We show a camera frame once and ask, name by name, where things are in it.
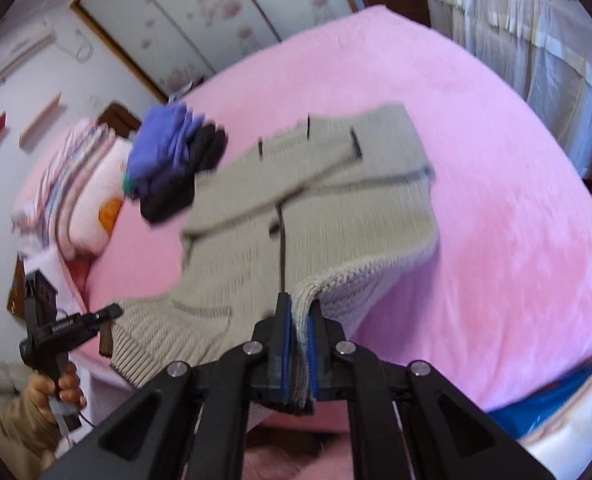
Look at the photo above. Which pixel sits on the white flower print quilt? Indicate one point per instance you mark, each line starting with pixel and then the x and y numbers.
pixel 101 195

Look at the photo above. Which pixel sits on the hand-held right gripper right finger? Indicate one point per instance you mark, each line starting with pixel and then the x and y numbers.
pixel 312 355

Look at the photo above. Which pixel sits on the wooden nightstand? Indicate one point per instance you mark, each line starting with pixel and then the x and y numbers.
pixel 16 285

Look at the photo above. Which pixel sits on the blue cloth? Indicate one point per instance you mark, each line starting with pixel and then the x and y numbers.
pixel 541 405

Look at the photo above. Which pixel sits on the pink wall shelf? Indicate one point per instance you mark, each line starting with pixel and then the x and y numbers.
pixel 41 120

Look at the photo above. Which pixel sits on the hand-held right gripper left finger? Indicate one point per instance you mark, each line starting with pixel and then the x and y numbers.
pixel 286 350

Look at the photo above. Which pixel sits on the beige knit cardigan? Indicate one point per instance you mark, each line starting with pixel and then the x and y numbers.
pixel 276 200

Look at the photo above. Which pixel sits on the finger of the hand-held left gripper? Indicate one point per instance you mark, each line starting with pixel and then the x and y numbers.
pixel 103 315

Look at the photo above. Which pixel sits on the dark wooden headboard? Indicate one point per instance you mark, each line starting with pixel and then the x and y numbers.
pixel 121 117

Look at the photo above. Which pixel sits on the purple folded garment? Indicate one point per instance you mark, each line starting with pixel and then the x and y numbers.
pixel 161 145

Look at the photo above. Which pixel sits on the person's left hand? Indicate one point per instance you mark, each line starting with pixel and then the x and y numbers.
pixel 68 385

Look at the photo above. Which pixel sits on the pink bed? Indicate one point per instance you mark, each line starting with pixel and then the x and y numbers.
pixel 476 210

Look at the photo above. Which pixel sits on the white lace covered furniture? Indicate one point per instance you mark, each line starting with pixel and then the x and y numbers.
pixel 526 35

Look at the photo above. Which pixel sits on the person's left forearm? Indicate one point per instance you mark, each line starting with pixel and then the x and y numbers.
pixel 11 425

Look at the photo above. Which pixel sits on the floral sliding door wardrobe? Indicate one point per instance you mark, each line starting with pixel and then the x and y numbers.
pixel 201 5

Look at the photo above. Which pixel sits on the white air conditioner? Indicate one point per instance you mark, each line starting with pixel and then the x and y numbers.
pixel 11 57

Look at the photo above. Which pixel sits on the black folded garment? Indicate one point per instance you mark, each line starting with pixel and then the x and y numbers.
pixel 206 147

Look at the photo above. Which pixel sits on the black white printed cloth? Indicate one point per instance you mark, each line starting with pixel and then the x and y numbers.
pixel 178 94

